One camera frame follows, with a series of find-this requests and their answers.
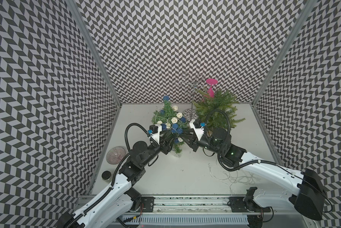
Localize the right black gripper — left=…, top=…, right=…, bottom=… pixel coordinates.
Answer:
left=179, top=127, right=223, bottom=154

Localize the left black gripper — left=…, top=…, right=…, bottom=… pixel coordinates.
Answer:
left=140, top=129, right=176, bottom=167

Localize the dark green christmas tree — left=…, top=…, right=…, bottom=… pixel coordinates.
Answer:
left=151, top=96, right=191, bottom=154

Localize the rattan ball string light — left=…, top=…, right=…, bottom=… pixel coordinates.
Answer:
left=156, top=95, right=188, bottom=144

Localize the thin wire fairy light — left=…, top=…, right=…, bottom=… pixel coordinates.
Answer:
left=208, top=164, right=261, bottom=194

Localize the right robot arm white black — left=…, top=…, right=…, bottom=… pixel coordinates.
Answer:
left=180, top=109, right=329, bottom=221

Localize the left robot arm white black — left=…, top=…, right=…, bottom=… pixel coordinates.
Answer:
left=56, top=123, right=173, bottom=228

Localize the light green fern tree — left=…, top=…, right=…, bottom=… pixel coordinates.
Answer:
left=193, top=89, right=245, bottom=134

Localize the chrome jewelry stand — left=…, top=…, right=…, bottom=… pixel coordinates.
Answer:
left=176, top=72, right=207, bottom=121

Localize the pink glass bowl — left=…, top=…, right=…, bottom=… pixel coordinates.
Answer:
left=105, top=146, right=128, bottom=165

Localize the pink hourglass ornament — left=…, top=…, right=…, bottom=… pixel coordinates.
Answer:
left=206, top=78, right=218, bottom=98

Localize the glass spice jar black lid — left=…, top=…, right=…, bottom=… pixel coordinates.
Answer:
left=101, top=171, right=112, bottom=181

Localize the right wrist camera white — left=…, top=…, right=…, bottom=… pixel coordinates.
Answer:
left=189, top=119, right=206, bottom=141

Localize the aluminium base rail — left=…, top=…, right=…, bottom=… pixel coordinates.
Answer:
left=94, top=195, right=321, bottom=228

